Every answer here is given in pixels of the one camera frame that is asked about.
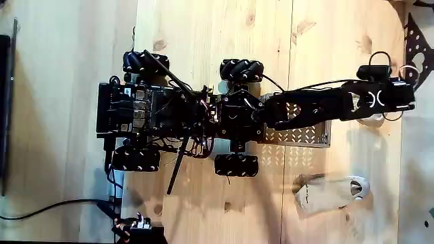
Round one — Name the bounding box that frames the black leader arm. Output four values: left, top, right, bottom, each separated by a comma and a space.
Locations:
113, 212, 169, 244

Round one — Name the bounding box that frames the black perforated metal basket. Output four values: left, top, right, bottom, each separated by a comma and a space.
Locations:
259, 93, 332, 149

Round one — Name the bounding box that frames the flat beige printed sock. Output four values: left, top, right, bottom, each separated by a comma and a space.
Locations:
293, 174, 372, 214

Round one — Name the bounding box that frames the black perforated heart panel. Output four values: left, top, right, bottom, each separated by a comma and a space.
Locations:
403, 12, 434, 92

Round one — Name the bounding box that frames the black mecanum wheel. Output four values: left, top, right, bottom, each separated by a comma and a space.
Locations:
214, 153, 260, 178
219, 58, 265, 83
111, 145, 161, 173
122, 50, 170, 76

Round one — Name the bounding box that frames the black antenna rod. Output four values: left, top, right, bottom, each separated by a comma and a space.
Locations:
165, 135, 191, 197
142, 49, 197, 100

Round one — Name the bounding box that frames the black mobile base chassis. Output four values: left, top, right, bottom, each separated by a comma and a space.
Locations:
96, 76, 262, 160

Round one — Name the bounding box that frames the dark flat screen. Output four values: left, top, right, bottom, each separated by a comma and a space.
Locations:
0, 19, 18, 197

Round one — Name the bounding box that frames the red white servo cable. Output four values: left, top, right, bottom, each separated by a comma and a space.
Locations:
382, 64, 420, 122

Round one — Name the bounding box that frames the black oval camera box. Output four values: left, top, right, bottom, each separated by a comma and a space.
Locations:
356, 64, 394, 83

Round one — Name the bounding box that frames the black camera cable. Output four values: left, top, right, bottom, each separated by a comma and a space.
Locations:
262, 51, 394, 94

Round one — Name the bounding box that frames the black power cable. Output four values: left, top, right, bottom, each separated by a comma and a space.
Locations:
0, 199, 113, 222

